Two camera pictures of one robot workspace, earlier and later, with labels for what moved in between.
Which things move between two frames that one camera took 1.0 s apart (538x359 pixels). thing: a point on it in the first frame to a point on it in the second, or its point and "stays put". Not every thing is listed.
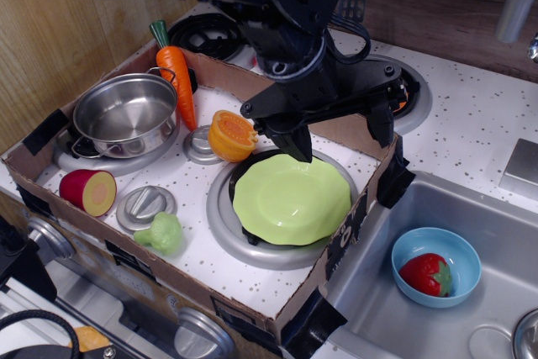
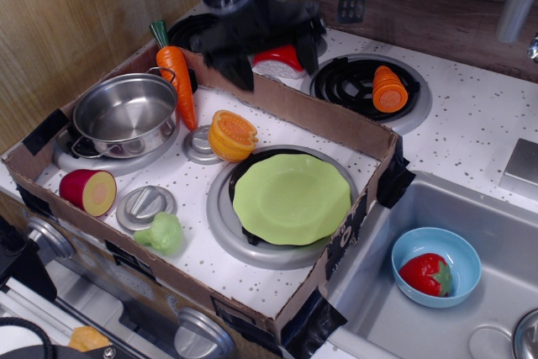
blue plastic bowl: [461, 256] stays put
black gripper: [308, 85] to [236, 16]
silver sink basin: [498, 320] stays put
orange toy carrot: [172, 60] stays put
